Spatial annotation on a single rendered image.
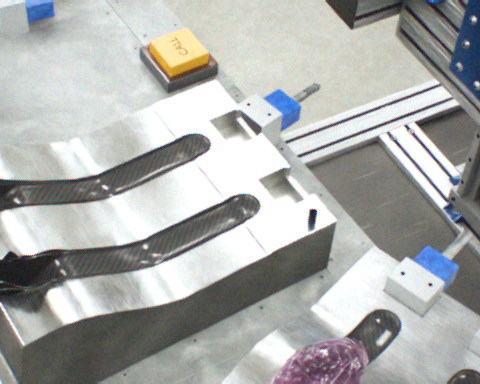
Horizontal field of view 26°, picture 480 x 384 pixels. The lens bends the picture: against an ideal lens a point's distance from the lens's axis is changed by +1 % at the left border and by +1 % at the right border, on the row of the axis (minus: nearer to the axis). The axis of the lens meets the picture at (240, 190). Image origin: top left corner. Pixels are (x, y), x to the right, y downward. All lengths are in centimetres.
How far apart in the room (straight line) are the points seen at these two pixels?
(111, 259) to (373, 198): 106
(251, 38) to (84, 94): 134
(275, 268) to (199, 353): 13
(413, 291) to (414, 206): 98
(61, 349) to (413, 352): 36
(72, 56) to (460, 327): 65
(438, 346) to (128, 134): 43
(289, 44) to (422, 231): 83
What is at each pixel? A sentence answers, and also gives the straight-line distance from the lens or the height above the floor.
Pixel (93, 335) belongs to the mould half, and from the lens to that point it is 105.
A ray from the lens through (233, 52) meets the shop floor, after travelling 266.
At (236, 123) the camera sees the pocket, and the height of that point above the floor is 87.
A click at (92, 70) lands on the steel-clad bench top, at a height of 80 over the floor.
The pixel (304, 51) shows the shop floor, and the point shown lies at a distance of 269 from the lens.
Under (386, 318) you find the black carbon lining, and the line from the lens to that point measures 113.
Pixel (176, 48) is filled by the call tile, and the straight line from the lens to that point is 141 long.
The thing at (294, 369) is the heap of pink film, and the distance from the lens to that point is 100.
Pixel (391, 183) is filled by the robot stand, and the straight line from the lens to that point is 212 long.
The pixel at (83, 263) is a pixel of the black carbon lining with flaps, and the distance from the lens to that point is 108.
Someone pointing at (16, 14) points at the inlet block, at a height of 84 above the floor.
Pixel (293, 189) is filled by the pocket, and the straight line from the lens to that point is 120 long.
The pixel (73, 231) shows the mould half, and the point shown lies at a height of 91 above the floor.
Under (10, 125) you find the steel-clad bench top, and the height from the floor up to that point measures 80.
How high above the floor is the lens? 178
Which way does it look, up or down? 49 degrees down
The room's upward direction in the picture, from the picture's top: 5 degrees clockwise
